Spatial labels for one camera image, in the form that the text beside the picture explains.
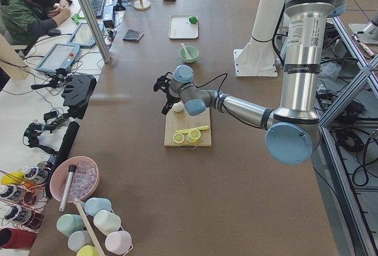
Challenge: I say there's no pink cup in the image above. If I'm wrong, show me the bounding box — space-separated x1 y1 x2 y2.
105 231 133 255

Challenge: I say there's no green lime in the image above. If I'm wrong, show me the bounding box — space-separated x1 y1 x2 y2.
188 16 198 24

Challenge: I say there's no pale blue cup lower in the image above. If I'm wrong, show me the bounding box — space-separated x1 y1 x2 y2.
67 231 93 252

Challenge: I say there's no blue teach pendant near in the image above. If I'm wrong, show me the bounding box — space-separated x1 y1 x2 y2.
35 43 80 73

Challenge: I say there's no white cup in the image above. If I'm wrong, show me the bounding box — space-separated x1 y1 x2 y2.
93 210 121 236

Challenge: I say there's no mint green cup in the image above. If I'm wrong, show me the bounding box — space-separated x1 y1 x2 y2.
56 214 84 237

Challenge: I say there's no grey folded cloth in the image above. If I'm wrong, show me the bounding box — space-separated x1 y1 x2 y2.
122 29 144 43

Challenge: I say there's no blue teach pendant far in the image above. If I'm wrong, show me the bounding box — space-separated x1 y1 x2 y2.
68 22 96 48

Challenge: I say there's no wooden cup rack handle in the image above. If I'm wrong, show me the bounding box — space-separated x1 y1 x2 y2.
74 198 105 256

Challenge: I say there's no wooden cutting board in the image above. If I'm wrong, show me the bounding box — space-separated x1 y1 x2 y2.
164 108 212 148

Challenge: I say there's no lemon slice stack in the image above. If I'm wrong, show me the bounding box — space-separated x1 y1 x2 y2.
186 129 201 143

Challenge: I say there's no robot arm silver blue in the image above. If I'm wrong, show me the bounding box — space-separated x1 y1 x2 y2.
154 0 346 164

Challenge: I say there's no person in green jacket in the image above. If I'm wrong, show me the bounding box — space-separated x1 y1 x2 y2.
1 0 72 45

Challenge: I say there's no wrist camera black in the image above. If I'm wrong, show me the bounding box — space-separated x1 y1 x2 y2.
153 72 171 93

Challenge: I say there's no metal muddler stick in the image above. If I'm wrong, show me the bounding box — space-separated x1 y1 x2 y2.
58 165 77 213

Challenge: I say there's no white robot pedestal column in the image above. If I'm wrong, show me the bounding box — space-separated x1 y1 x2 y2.
234 0 285 77

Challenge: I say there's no yellow cup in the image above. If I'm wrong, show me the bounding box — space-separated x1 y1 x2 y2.
76 245 99 256

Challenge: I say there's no lemon slice single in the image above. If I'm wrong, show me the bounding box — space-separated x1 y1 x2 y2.
172 133 185 144

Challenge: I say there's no light blue cup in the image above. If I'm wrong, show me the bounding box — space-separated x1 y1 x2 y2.
84 197 112 216

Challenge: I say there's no light green bowl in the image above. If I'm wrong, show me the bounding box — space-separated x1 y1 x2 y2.
178 46 200 63

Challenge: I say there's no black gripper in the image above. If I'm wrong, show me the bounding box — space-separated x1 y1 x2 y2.
161 92 179 115

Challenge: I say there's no yellow plastic knife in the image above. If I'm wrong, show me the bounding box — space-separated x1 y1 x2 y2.
175 125 209 134

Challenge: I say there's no blue teach pendant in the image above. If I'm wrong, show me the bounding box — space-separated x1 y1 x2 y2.
35 43 80 73
68 22 96 48

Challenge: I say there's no pink bowl with ice cubes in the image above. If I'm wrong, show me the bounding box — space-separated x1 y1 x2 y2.
50 156 100 203

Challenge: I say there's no aluminium frame post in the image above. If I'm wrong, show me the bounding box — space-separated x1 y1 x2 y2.
78 0 110 63

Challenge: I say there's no copper wire bottle rack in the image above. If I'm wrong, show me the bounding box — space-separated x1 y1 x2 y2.
1 171 48 232

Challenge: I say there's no cream rabbit tray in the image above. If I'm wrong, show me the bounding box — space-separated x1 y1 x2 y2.
168 15 198 40

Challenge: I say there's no black computer mouse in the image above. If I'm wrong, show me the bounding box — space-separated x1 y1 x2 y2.
47 28 61 37

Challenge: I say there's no white spoon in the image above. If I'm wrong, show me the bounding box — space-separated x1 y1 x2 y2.
181 43 191 60

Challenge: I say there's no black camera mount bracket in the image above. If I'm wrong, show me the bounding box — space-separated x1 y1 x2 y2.
61 74 97 119

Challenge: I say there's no black keyboard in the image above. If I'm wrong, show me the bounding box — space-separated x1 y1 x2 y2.
89 0 106 18

